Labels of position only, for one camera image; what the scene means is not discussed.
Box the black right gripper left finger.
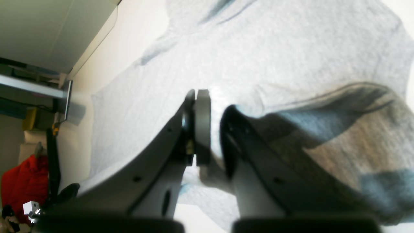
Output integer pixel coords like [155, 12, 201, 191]
[33, 90, 211, 233]

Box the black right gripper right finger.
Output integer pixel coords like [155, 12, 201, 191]
[220, 105, 382, 233]

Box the grey T-shirt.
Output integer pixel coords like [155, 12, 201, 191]
[81, 0, 413, 230]

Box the red cloth in background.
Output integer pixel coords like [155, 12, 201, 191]
[1, 155, 49, 225]

